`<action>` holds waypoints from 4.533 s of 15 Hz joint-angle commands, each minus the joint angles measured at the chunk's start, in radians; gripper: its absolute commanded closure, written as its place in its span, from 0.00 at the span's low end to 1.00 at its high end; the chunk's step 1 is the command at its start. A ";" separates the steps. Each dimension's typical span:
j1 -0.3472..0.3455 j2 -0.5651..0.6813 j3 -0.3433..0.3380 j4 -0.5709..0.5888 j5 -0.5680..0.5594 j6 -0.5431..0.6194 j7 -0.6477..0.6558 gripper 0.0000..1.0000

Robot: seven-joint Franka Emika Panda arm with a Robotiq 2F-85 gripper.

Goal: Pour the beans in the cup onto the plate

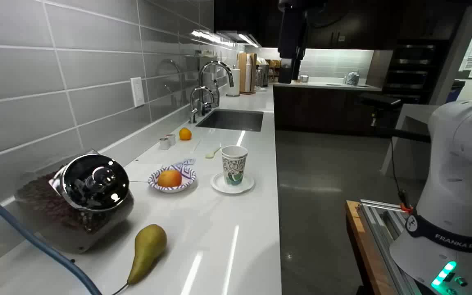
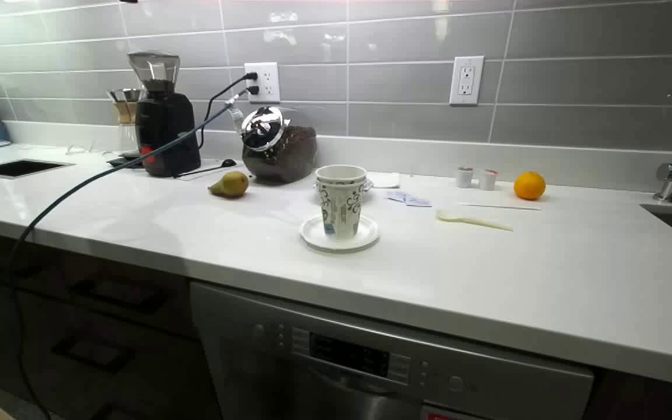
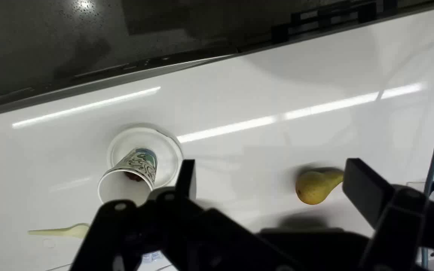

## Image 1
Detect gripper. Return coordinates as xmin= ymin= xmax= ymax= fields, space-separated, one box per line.
xmin=277 ymin=0 xmax=312 ymax=84

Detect patterned paper cup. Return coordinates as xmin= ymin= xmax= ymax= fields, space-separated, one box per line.
xmin=220 ymin=145 xmax=249 ymax=186

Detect small white plate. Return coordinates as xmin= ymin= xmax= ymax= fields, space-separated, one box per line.
xmin=211 ymin=172 xmax=256 ymax=195

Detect patterned paper plate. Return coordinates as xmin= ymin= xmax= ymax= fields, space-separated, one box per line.
xmin=147 ymin=165 xmax=197 ymax=193

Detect glass jar of coffee beans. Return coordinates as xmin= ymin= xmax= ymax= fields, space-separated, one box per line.
xmin=14 ymin=149 xmax=135 ymax=253

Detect wooden cutting boards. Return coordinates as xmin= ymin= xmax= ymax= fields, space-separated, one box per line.
xmin=237 ymin=52 xmax=258 ymax=95

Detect paper towel roll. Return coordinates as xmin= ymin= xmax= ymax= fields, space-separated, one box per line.
xmin=226 ymin=68 xmax=241 ymax=98

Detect tall chrome tap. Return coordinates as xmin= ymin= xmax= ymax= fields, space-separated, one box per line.
xmin=197 ymin=60 xmax=235 ymax=112

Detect under cabinet light strip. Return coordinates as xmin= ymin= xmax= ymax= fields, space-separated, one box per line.
xmin=190 ymin=29 xmax=262 ymax=48

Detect sink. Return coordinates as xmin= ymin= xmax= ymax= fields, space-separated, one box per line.
xmin=195 ymin=108 xmax=265 ymax=133

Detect small chrome tap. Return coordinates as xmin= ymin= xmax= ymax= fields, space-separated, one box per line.
xmin=189 ymin=86 xmax=216 ymax=124

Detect dark shelf unit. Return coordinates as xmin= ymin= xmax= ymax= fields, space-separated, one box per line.
xmin=383 ymin=39 xmax=453 ymax=104

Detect grey table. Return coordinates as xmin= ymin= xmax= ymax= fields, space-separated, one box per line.
xmin=380 ymin=103 xmax=441 ymax=177

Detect orange clamp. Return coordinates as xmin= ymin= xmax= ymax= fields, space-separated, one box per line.
xmin=398 ymin=190 xmax=413 ymax=214

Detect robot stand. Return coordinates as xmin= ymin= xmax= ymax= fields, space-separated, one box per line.
xmin=345 ymin=199 xmax=427 ymax=295

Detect green pear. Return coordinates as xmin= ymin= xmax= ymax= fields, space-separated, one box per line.
xmin=127 ymin=224 xmax=168 ymax=285

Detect camera on mount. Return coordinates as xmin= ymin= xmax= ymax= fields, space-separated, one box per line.
xmin=358 ymin=93 xmax=431 ymax=144

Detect white wall socket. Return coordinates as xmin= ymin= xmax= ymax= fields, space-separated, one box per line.
xmin=130 ymin=77 xmax=145 ymax=108

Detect blue hose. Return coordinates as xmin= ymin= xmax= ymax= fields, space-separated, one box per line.
xmin=0 ymin=184 xmax=104 ymax=295

